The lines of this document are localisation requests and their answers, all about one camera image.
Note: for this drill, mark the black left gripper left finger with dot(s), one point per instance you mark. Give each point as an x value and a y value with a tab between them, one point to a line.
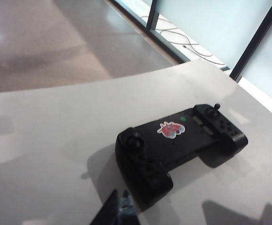
108	211

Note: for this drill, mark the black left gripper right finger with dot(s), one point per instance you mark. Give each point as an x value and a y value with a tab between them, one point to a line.
127	211

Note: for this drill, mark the black remote control with sticker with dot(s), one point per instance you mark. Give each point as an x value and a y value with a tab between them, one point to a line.
164	150

